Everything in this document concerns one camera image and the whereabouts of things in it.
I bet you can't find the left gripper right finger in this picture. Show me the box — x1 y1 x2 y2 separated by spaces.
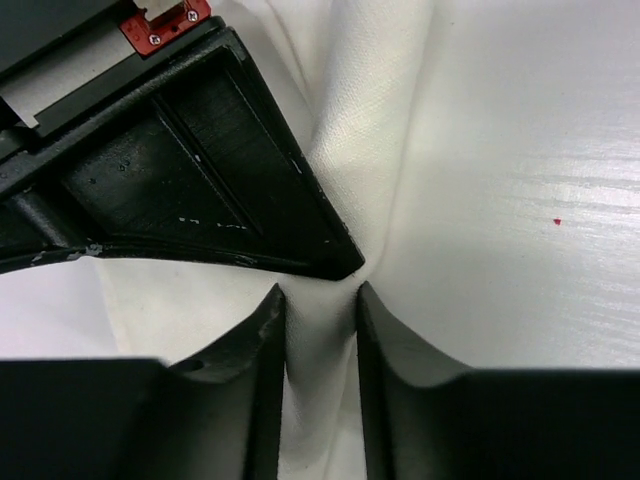
356 284 639 479

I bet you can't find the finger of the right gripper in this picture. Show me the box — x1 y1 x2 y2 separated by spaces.
1 24 364 280

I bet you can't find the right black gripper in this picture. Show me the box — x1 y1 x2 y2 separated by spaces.
1 1 225 163

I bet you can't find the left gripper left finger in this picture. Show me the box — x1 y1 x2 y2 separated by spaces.
1 287 286 479

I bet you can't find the white cloth napkin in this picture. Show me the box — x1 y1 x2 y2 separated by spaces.
1 1 486 479

